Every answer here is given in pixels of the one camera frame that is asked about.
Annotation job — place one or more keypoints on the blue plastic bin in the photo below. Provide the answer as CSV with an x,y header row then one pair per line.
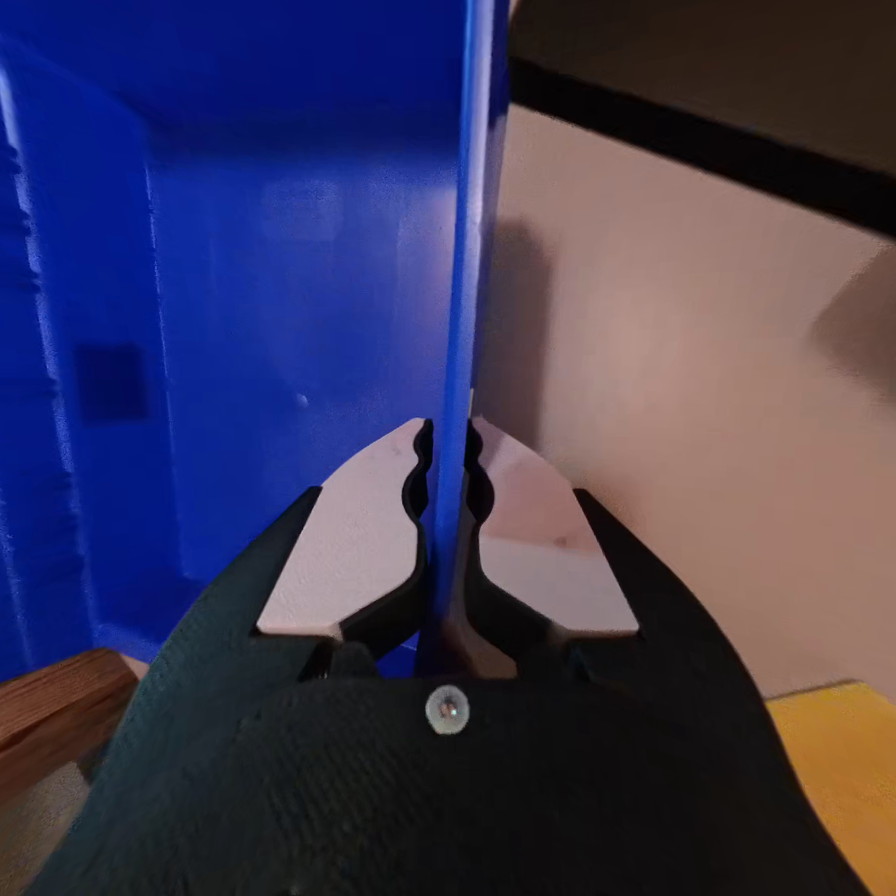
x,y
280,280

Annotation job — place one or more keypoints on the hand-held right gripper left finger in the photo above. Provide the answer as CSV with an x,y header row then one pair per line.
x,y
350,546

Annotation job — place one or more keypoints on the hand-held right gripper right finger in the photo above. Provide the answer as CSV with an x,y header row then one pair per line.
x,y
553,567

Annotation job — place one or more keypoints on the yellow plastic bin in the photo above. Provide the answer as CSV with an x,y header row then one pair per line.
x,y
840,770

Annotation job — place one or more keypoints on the brown wooden rail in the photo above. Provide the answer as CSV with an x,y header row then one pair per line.
x,y
56,700

